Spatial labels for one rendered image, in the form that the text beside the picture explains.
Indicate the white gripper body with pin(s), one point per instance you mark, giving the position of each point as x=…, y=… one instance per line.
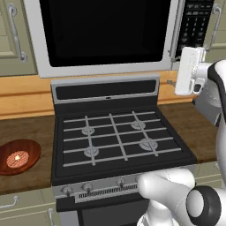
x=186, y=72

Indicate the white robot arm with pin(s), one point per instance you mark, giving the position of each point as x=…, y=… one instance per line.
x=164, y=188

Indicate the silver microwave oven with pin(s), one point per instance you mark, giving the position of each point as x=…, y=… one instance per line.
x=194, y=23

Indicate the microwave door with black window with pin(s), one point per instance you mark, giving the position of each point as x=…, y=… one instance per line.
x=103, y=29

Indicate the black oven door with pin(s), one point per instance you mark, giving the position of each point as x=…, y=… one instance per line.
x=111, y=213

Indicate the brown wooden bowl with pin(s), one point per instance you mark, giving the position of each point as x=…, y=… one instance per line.
x=28, y=147

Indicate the round waffle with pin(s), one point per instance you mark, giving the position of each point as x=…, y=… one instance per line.
x=17, y=159

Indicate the beige base cupboard door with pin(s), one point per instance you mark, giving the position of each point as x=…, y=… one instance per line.
x=23, y=219

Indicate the black and silver stove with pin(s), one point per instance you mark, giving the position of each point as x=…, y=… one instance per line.
x=117, y=141

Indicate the beige drawer front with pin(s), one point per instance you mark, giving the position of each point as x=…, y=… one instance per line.
x=207, y=173
x=32, y=198

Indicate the silver stove knob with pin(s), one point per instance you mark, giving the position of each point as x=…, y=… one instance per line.
x=120, y=182
x=67, y=190
x=87, y=186

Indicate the beige wall cupboard door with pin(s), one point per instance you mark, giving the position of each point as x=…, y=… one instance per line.
x=219, y=54
x=9, y=63

